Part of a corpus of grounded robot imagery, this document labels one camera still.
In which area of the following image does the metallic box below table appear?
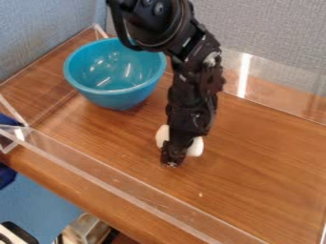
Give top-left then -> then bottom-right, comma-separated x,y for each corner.
53,213 -> 111,244

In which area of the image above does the clear acrylic tray wall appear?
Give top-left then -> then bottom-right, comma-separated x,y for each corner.
0,26 -> 326,244

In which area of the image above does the blue bowl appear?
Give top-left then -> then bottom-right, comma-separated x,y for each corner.
63,37 -> 167,111

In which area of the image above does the white brown toy mushroom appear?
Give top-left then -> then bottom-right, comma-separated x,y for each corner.
155,125 -> 205,157

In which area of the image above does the black white object below table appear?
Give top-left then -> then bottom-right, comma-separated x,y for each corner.
0,221 -> 40,244

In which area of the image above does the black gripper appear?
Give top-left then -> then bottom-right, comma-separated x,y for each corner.
159,51 -> 228,169

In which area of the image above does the blue cloth object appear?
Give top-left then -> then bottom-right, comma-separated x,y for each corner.
0,112 -> 22,190

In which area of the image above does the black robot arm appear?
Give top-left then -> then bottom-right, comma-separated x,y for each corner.
106,0 -> 226,167

